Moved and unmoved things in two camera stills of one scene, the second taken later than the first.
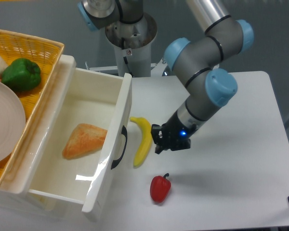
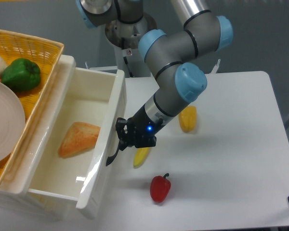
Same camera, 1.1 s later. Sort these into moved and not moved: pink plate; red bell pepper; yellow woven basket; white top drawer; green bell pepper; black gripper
Moved: black gripper; white top drawer
Not moved: pink plate; red bell pepper; yellow woven basket; green bell pepper
